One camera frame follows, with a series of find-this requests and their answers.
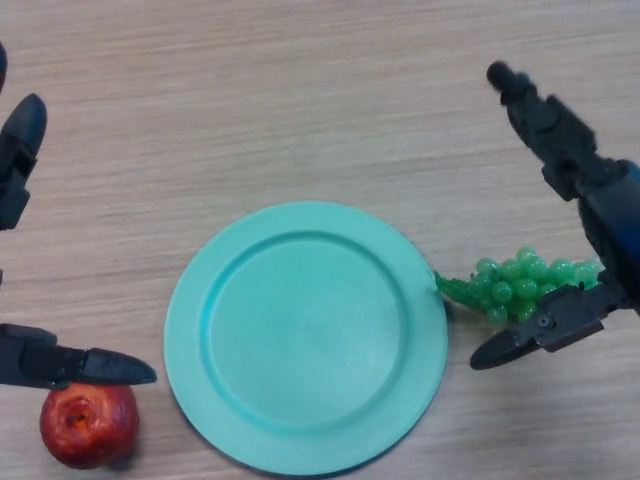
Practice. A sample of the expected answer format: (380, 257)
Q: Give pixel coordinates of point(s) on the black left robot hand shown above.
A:
(70, 367)

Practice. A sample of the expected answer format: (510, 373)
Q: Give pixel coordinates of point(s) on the green grape bunch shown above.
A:
(515, 287)

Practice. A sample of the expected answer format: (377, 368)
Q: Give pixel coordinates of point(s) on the turquoise round plate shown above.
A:
(305, 340)

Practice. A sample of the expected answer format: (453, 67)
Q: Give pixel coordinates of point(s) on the red apple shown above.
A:
(87, 430)

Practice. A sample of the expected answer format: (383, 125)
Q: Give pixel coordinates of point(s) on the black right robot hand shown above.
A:
(560, 130)

